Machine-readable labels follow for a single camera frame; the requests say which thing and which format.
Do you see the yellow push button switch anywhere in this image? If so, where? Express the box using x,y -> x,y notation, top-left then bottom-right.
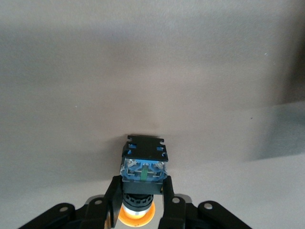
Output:
118,134 -> 170,226

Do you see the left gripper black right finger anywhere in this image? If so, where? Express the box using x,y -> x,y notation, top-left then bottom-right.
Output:
158,176 -> 187,229

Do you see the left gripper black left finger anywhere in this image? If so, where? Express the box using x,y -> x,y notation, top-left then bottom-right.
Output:
82,176 -> 123,229

